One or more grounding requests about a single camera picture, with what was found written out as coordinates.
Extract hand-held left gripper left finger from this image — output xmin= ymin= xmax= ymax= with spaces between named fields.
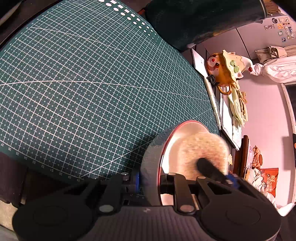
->
xmin=59 ymin=173 xmax=141 ymax=215

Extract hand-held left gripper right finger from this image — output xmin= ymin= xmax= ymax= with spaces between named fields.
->
xmin=159 ymin=173 xmax=264 ymax=215

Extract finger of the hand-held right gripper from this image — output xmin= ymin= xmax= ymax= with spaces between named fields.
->
xmin=197 ymin=158 xmax=228 ymax=184
xmin=225 ymin=174 xmax=241 ymax=189

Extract pale oval sponge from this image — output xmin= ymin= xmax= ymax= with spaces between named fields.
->
xmin=179 ymin=133 xmax=230 ymax=181

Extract white bowl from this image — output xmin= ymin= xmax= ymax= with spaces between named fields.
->
xmin=141 ymin=120 xmax=232 ymax=207

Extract crumpled pale cloth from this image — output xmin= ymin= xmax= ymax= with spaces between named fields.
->
xmin=245 ymin=168 xmax=278 ymax=209

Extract brown wooden cabinet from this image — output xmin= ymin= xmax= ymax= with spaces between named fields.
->
xmin=233 ymin=135 xmax=250 ymax=179

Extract brown plush toy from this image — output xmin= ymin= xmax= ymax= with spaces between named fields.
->
xmin=251 ymin=146 xmax=264 ymax=167

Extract orange snack bag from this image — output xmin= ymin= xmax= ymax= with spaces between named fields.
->
xmin=259 ymin=167 xmax=279 ymax=197

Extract stack of white papers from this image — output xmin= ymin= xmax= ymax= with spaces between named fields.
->
xmin=220 ymin=93 xmax=243 ymax=151

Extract white pen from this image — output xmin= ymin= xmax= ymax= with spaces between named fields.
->
xmin=207 ymin=80 xmax=222 ymax=130

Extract pale green plastic frames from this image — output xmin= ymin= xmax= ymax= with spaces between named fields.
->
xmin=228 ymin=88 xmax=249 ymax=127

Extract orange ceramic animal pot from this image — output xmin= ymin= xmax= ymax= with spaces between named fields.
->
xmin=206 ymin=50 xmax=253 ymax=95

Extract dark window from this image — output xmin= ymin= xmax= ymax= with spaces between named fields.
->
xmin=281 ymin=82 xmax=296 ymax=121

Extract green cutting mat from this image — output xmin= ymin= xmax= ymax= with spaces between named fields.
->
xmin=0 ymin=0 xmax=220 ymax=183

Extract white card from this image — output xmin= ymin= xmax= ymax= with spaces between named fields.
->
xmin=191 ymin=48 xmax=210 ymax=77

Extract white fabric bundle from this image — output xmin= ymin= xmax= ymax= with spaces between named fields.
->
xmin=251 ymin=56 xmax=296 ymax=84

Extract beige tote bag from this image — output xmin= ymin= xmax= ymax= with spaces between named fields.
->
xmin=255 ymin=45 xmax=296 ymax=63

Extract white refrigerator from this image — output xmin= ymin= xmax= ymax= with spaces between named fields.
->
xmin=205 ymin=15 xmax=296 ymax=62

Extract dark green kettle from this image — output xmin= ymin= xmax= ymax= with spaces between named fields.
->
xmin=144 ymin=0 xmax=269 ymax=52

